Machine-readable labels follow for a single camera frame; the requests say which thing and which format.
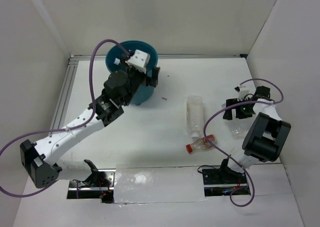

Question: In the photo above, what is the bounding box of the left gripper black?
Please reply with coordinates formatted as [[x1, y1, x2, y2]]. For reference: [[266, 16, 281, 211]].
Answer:
[[119, 56, 160, 107]]

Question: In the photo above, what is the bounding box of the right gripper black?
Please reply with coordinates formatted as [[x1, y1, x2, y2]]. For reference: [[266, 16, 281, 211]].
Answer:
[[222, 97, 256, 120]]

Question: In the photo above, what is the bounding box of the clear bottle front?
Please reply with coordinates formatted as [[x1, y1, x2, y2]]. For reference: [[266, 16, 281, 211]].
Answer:
[[113, 58, 122, 66]]

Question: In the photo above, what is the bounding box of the clear bottle white cap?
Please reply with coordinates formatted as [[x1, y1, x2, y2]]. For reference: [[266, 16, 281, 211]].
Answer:
[[228, 118, 247, 140]]

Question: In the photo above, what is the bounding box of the large clear square bottle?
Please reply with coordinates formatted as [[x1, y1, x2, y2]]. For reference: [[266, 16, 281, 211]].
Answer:
[[186, 95, 204, 140]]

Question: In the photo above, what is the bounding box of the red cap red label bottle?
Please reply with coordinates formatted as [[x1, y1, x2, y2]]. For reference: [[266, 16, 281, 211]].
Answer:
[[185, 133, 214, 154]]

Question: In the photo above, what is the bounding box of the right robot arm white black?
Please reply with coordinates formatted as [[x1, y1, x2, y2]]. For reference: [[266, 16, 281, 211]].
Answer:
[[218, 85, 291, 184]]

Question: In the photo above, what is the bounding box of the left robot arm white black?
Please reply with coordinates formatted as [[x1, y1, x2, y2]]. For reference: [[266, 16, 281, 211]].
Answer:
[[20, 49, 160, 189]]

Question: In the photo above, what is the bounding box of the teal plastic bin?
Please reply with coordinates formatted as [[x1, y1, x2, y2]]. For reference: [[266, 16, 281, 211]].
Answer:
[[105, 40, 158, 106]]

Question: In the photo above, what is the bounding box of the silver tape sheet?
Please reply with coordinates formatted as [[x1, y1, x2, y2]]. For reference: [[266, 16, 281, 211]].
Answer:
[[113, 167, 207, 204]]

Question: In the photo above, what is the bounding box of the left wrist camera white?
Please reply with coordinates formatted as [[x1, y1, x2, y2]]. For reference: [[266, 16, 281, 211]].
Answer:
[[125, 49, 150, 74]]

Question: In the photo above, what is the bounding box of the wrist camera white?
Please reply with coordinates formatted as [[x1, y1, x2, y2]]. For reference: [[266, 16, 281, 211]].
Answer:
[[125, 49, 150, 74], [234, 85, 251, 101]]

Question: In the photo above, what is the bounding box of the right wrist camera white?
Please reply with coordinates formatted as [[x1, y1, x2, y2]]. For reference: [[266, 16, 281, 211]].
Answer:
[[234, 85, 251, 101]]

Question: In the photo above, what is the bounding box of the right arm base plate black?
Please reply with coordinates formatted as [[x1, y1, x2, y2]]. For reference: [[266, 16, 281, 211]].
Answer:
[[197, 165, 251, 197]]

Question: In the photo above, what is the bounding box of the aluminium frame rail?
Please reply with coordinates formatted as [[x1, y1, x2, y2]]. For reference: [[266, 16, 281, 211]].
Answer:
[[38, 53, 247, 169]]

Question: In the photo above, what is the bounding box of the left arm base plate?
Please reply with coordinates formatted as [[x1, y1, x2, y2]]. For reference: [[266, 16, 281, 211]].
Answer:
[[66, 169, 116, 204]]

